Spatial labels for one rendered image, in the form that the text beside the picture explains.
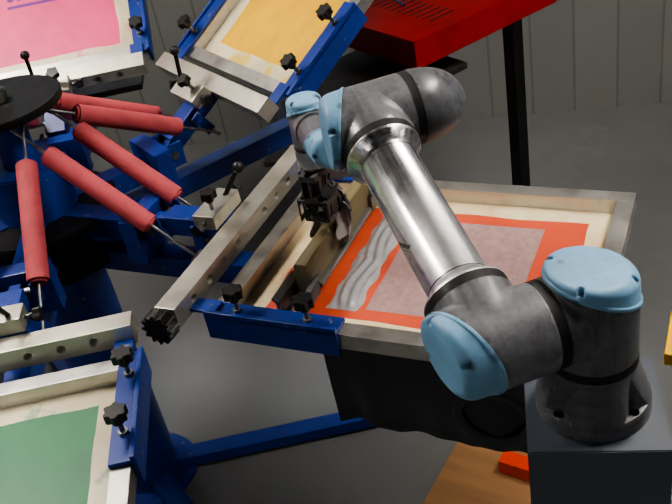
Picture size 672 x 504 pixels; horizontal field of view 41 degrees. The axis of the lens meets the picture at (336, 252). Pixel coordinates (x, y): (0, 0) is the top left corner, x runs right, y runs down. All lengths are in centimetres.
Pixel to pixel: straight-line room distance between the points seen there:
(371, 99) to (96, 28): 186
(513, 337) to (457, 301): 8
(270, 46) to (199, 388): 129
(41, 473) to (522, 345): 99
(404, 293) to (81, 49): 155
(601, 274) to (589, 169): 302
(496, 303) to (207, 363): 236
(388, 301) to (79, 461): 68
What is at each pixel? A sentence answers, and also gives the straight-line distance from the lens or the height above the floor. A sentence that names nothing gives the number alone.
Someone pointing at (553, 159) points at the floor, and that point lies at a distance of 421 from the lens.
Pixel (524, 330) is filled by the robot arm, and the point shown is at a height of 140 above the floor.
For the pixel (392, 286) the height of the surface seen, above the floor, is 96.
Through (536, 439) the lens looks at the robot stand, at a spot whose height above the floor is 120.
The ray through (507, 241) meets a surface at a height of 96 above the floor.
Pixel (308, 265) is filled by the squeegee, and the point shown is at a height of 105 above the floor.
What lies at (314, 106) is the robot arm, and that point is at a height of 135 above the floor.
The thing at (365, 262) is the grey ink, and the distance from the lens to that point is 198.
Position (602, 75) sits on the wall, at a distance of 457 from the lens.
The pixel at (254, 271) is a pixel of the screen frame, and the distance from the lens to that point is 198.
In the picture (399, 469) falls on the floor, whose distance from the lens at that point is 282.
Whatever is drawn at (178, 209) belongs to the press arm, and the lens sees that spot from 219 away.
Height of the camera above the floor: 210
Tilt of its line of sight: 34 degrees down
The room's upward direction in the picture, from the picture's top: 11 degrees counter-clockwise
